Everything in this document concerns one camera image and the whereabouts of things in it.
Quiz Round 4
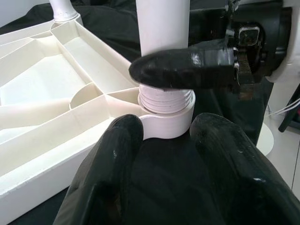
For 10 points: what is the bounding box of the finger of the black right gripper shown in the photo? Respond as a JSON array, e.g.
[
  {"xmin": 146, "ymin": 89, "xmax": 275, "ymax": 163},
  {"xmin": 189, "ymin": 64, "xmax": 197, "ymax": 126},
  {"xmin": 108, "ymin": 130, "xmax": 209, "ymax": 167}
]
[{"xmin": 128, "ymin": 44, "xmax": 240, "ymax": 91}]

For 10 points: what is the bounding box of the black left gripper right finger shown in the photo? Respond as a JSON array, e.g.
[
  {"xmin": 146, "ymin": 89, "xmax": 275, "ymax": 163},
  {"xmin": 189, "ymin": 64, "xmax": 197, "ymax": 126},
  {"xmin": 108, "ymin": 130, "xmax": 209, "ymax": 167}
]
[{"xmin": 189, "ymin": 112, "xmax": 300, "ymax": 225}]

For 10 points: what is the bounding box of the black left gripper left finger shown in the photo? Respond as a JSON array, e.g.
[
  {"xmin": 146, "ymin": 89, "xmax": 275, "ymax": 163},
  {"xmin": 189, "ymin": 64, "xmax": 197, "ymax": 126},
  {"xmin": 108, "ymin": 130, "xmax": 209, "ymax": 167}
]
[{"xmin": 52, "ymin": 114, "xmax": 144, "ymax": 225}]

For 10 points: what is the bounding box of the white plastic table leg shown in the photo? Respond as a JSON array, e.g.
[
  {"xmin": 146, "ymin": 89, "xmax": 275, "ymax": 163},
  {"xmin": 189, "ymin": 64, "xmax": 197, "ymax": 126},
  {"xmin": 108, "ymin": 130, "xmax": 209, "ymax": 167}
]
[
  {"xmin": 135, "ymin": 0, "xmax": 195, "ymax": 115},
  {"xmin": 49, "ymin": 0, "xmax": 82, "ymax": 23}
]

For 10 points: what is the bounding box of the white plastic table top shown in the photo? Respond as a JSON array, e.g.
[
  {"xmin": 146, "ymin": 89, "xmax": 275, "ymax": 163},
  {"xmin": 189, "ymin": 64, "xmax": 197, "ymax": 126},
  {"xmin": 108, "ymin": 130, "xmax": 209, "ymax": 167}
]
[{"xmin": 0, "ymin": 14, "xmax": 195, "ymax": 207}]

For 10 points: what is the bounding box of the white round stand base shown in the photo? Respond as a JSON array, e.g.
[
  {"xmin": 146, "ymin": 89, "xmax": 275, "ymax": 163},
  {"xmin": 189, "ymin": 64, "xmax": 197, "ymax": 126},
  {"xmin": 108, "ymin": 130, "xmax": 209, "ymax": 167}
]
[{"xmin": 255, "ymin": 121, "xmax": 275, "ymax": 157}]

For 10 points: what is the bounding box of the black cloth cover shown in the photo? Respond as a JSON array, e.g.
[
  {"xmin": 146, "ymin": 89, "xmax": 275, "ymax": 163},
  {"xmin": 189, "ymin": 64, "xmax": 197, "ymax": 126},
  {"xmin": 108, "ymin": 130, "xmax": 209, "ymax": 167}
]
[{"xmin": 0, "ymin": 0, "xmax": 293, "ymax": 225}]

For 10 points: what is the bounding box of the black metal frame bar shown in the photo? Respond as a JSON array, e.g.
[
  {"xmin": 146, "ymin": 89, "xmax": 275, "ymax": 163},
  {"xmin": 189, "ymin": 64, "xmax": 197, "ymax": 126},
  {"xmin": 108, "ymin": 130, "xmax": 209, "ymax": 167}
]
[{"xmin": 278, "ymin": 103, "xmax": 300, "ymax": 132}]

